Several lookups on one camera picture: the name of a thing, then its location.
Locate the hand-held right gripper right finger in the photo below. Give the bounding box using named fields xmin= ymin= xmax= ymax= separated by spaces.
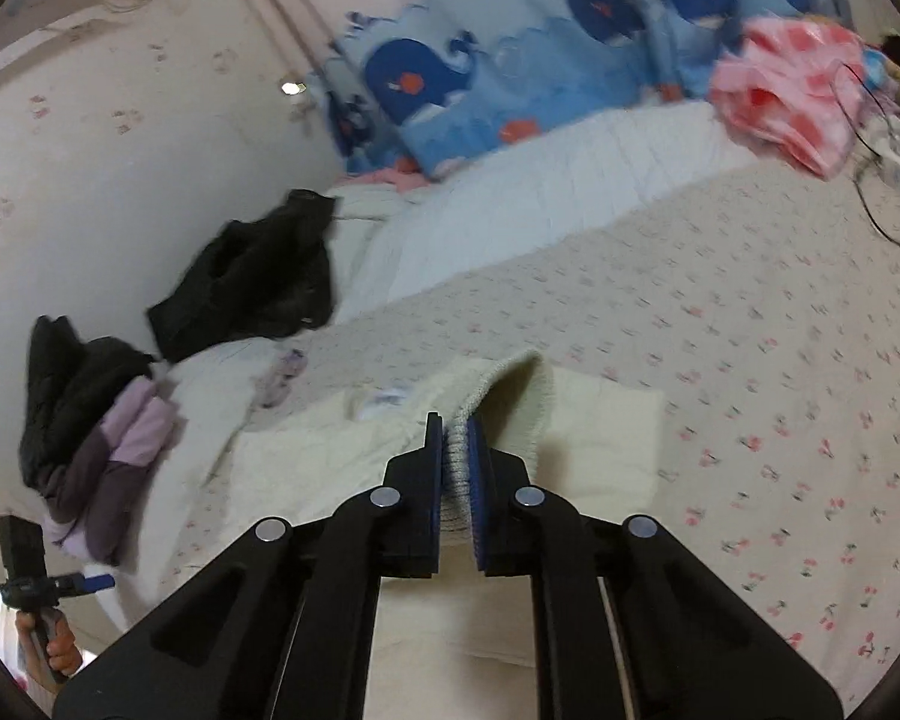
xmin=466 ymin=418 xmax=845 ymax=720

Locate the black cable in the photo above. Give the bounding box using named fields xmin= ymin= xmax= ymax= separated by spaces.
xmin=832 ymin=60 xmax=900 ymax=271

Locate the whale print curtain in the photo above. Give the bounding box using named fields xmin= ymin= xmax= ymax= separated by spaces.
xmin=311 ymin=0 xmax=871 ymax=181

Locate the pink checked cloth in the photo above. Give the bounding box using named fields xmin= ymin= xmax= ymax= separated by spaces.
xmin=709 ymin=15 xmax=871 ymax=179

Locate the black padded garment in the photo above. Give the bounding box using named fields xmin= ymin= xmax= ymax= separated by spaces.
xmin=19 ymin=315 xmax=157 ymax=500

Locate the black jacket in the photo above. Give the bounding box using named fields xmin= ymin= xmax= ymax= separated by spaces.
xmin=146 ymin=189 xmax=338 ymax=365

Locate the white striped quilt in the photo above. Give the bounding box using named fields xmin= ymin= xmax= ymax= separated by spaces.
xmin=330 ymin=101 xmax=766 ymax=320

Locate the lilac and grey garment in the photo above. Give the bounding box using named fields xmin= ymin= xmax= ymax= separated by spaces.
xmin=41 ymin=375 xmax=181 ymax=567

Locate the plain white blanket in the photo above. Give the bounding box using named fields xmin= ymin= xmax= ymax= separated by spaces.
xmin=120 ymin=337 xmax=323 ymax=616

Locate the person's left hand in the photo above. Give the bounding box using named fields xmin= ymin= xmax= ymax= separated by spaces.
xmin=15 ymin=610 xmax=85 ymax=683

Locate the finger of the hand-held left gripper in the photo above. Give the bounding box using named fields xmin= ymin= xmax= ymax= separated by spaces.
xmin=37 ymin=572 xmax=117 ymax=596

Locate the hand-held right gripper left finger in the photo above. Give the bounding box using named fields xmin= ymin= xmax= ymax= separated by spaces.
xmin=52 ymin=411 xmax=447 ymax=720

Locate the cream quilted jacket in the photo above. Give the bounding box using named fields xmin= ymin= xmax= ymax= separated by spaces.
xmin=229 ymin=349 xmax=665 ymax=720

